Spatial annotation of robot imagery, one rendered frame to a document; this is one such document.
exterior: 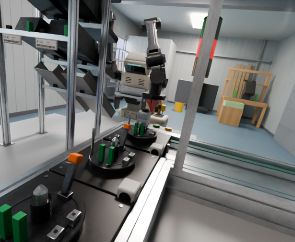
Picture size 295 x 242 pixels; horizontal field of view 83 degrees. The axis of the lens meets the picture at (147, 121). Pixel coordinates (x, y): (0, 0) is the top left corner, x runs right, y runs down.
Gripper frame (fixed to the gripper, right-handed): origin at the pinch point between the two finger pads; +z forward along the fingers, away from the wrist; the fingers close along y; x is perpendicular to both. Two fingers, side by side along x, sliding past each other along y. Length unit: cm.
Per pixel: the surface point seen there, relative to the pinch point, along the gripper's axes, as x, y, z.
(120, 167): -40.3, 3.9, 7.0
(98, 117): -14.9, -19.6, 3.6
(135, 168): -35.5, 6.8, 9.1
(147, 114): -12.5, 1.8, -2.1
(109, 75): -6.0, -20.9, -14.6
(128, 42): 593, -289, -118
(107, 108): -5.2, -21.2, 1.3
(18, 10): 175, -313, -88
